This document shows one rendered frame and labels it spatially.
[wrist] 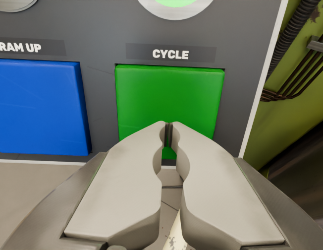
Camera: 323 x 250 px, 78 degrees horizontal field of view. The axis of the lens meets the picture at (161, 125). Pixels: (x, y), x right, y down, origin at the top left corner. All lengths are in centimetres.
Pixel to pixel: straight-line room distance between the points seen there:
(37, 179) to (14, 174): 14
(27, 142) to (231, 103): 16
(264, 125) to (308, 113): 11
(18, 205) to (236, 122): 127
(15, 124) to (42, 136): 2
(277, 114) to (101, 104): 47
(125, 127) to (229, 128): 8
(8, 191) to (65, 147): 123
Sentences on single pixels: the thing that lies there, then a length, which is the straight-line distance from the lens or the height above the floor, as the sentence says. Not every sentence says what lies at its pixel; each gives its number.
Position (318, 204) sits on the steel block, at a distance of 51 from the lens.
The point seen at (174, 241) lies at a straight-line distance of 50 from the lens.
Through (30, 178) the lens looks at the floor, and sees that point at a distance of 137.
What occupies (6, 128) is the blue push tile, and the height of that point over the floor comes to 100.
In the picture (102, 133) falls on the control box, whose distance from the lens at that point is 17.
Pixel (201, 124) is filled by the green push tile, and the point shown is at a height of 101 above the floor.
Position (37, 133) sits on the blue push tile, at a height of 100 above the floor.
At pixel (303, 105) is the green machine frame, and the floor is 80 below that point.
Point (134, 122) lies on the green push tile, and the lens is 15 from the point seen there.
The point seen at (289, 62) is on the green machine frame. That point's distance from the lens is 46.
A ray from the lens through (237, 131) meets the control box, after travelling 17.
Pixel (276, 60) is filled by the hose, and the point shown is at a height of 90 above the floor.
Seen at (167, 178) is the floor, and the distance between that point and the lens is 119.
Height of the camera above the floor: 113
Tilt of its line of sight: 58 degrees down
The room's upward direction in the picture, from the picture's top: 4 degrees clockwise
